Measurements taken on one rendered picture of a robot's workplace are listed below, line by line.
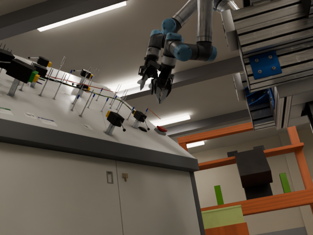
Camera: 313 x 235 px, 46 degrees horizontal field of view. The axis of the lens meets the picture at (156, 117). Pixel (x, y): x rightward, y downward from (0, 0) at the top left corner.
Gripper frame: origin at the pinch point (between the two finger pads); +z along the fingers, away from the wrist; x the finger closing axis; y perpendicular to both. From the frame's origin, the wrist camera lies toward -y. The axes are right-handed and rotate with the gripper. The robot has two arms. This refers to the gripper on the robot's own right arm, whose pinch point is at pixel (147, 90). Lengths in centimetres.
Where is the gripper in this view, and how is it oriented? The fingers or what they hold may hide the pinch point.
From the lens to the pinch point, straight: 205.4
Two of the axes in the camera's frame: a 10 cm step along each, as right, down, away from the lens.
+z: -2.0, 9.7, -1.4
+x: -7.2, -2.5, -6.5
